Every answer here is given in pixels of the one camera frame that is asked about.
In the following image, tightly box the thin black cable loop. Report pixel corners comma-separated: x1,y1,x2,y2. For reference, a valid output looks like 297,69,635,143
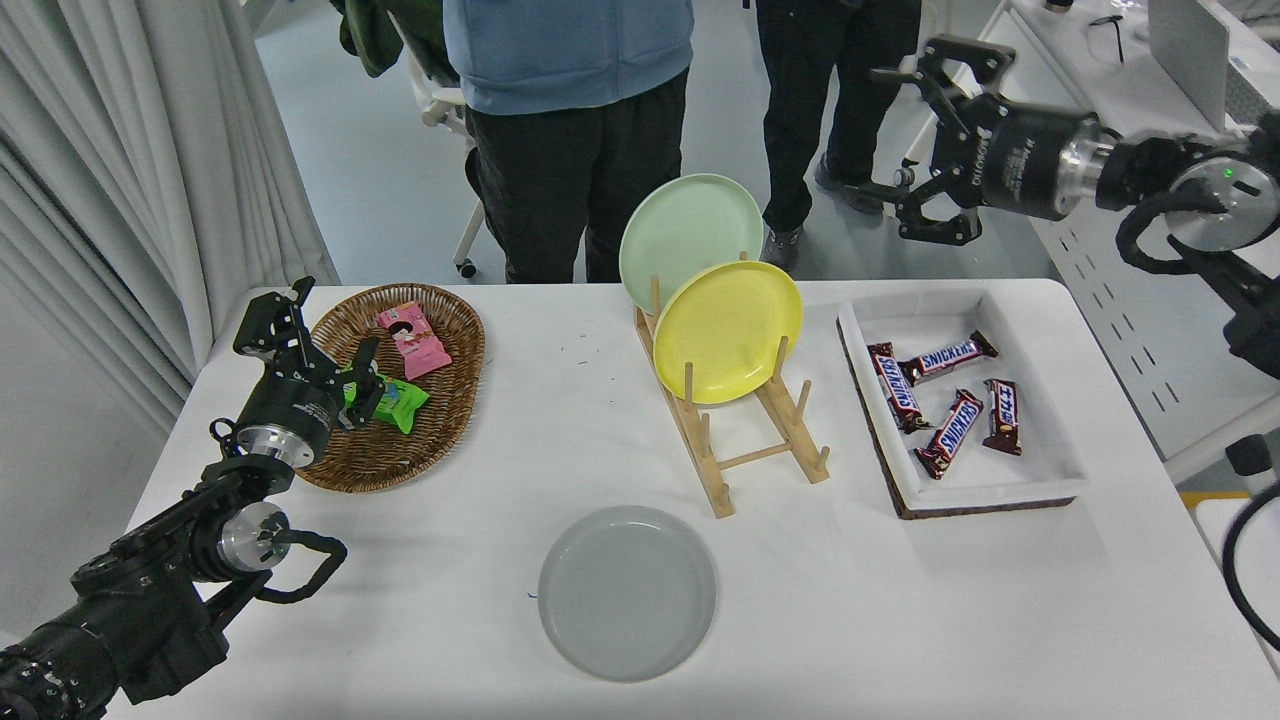
1087,14,1126,64

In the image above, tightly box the Snickers bar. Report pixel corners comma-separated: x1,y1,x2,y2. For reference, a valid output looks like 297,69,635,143
866,342,933,435
913,389,985,481
897,330,999,388
981,378,1023,457

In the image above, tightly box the white tray with cork base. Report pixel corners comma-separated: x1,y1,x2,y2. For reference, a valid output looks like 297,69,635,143
836,288,1089,521

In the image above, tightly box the pink snack packet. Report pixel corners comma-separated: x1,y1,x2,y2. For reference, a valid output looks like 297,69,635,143
375,301,453,381

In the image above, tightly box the wooden plate rack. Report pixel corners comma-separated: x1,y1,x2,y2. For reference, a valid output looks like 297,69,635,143
634,250,832,519

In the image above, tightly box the white desk with perforated panel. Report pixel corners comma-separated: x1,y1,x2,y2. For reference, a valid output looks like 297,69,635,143
893,0,1280,481

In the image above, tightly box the grey plate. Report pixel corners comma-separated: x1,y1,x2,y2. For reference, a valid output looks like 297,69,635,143
538,505,718,684

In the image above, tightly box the black round object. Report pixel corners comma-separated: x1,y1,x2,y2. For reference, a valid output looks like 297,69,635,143
1225,435,1273,479

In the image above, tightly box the person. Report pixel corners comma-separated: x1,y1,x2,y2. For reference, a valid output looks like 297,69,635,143
442,0,696,284
755,0,923,273

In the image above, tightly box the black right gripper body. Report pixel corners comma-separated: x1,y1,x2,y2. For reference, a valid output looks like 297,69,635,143
972,103,1077,217

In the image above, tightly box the dark green jacket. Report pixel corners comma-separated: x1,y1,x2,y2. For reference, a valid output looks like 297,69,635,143
330,0,406,79

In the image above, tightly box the white curtain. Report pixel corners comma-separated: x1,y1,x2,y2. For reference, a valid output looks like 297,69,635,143
0,0,341,441

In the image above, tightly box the pale green plate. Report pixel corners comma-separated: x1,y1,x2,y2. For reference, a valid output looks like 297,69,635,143
619,173,764,316

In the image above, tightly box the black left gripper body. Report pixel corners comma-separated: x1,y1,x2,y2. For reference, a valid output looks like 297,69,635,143
238,366,347,447

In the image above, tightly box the green snack packet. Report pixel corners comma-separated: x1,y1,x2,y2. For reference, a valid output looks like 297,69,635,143
340,370,431,435

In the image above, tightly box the brown wicker basket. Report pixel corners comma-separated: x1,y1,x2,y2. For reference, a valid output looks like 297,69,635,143
295,283,487,494

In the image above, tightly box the white office chair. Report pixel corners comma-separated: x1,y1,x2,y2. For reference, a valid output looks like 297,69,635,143
385,0,491,279

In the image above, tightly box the yellow plate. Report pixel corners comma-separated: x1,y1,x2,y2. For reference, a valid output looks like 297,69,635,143
653,260,805,406

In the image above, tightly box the silver laptop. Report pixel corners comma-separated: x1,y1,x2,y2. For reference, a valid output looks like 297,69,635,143
1147,0,1280,126

